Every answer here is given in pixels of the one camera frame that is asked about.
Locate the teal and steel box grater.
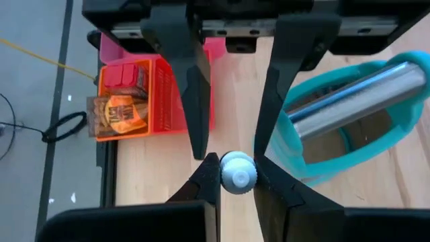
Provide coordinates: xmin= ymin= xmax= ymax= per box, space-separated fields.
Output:
xmin=254 ymin=50 xmax=430 ymax=188

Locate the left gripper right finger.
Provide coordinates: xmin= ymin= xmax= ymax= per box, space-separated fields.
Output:
xmin=253 ymin=154 xmax=346 ymax=242

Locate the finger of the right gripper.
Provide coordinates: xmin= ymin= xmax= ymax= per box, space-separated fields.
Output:
xmin=253 ymin=12 xmax=343 ymax=158
xmin=140 ymin=3 xmax=212 ymax=161

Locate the looped black floor cable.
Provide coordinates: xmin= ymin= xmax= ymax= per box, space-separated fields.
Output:
xmin=0 ymin=93 xmax=89 ymax=163

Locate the pink plastic tray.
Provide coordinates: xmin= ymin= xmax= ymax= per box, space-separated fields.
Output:
xmin=99 ymin=32 xmax=228 ymax=67

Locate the red container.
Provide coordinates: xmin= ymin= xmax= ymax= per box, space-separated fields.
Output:
xmin=103 ymin=63 xmax=151 ymax=100

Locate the orange plastic basket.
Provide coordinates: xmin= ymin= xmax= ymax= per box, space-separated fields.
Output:
xmin=95 ymin=58 xmax=155 ymax=143

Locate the long yellow floor cable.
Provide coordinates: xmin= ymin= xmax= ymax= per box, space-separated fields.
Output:
xmin=0 ymin=37 xmax=98 ymax=82

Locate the red plastic mesh basket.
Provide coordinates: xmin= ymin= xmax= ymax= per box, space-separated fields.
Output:
xmin=150 ymin=56 xmax=216 ymax=135

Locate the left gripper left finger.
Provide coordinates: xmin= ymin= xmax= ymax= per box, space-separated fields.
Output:
xmin=166 ymin=152 xmax=222 ymax=242

